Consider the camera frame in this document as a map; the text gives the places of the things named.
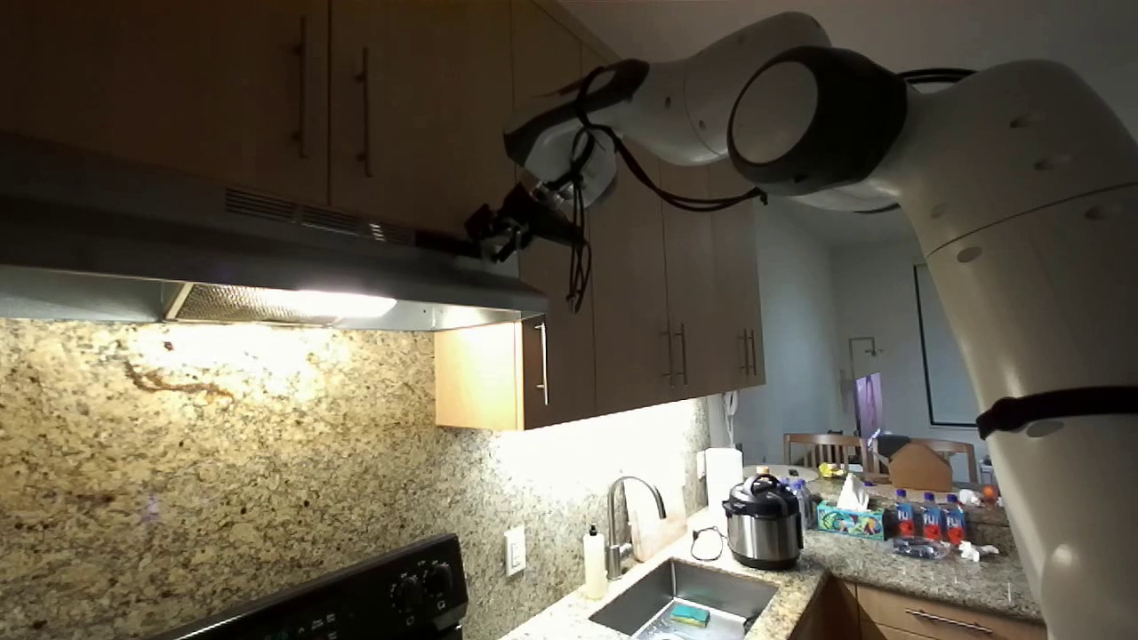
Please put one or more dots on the wood base cabinet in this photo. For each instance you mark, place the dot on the wood base cabinet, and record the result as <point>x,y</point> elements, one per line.
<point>925,618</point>

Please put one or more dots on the steel black pressure cooker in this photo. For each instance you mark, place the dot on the steel black pressure cooker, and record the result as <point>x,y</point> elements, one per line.
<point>763,529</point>

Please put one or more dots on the stainless steel range hood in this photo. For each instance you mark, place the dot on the stainless steel range hood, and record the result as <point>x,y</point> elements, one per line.
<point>236,242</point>

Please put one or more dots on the white wall outlet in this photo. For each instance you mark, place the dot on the white wall outlet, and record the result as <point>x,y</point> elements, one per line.
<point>515,553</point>

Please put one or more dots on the slatted wood chair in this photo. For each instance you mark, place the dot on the slatted wood chair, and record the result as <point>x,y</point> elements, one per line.
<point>831,450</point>

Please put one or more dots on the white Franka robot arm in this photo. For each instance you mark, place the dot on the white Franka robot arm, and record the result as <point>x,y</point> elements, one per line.
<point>1042,236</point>

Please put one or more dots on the stainless steel sink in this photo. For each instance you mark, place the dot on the stainless steel sink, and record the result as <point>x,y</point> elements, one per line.
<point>661,589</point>

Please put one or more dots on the white soap bottle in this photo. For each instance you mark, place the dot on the white soap bottle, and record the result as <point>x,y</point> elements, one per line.
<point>596,572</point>

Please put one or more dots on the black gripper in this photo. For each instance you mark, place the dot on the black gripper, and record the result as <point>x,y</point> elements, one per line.
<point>543,214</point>

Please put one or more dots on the round backed wood chair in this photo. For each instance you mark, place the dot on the round backed wood chair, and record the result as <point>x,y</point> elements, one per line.
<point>922,469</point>

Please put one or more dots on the tall wood wall cabinet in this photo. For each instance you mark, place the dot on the tall wood wall cabinet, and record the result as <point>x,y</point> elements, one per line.
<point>626,342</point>

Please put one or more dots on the green tissue box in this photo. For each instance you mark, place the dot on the green tissue box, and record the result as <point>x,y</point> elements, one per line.
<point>848,521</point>

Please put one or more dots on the range hood light panel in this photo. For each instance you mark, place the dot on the range hood light panel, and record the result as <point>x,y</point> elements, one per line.
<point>320,303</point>

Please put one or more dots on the black electric stove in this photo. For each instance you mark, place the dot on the black electric stove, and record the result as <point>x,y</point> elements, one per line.
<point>358,600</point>

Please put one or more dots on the wood cabinet door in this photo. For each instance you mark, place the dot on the wood cabinet door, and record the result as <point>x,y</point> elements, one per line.
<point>153,93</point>
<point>439,118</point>

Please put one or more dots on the white projector screen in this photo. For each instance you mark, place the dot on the white projector screen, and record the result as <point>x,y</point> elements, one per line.
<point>945,342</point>

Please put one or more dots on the chrome kitchen faucet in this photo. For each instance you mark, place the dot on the chrome kitchen faucet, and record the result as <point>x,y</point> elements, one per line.
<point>618,546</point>

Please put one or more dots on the white paper towel roll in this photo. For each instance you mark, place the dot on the white paper towel roll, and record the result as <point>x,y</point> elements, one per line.
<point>724,473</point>

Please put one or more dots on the small blue package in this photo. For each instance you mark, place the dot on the small blue package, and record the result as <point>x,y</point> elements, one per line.
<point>990,483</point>

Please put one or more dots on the purple wall hanging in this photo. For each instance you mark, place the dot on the purple wall hanging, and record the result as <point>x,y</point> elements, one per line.
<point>870,405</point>

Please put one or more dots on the green blue sponge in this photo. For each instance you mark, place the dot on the green blue sponge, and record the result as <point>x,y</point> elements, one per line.
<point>686,614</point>

